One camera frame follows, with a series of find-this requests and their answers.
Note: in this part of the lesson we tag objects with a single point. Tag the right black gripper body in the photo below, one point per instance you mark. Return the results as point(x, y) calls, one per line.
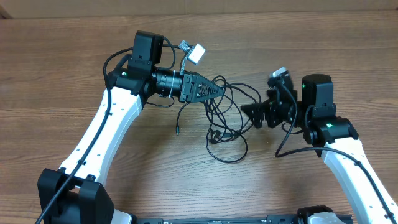
point(276, 116)

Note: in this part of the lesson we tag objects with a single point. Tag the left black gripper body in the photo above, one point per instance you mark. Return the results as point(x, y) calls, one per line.
point(187, 81)

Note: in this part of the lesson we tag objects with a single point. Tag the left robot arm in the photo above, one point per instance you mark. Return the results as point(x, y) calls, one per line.
point(75, 192)

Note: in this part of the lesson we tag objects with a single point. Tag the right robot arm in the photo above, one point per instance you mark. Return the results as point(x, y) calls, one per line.
point(332, 137)

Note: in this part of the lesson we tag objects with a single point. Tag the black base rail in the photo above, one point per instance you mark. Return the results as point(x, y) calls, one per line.
point(270, 219)

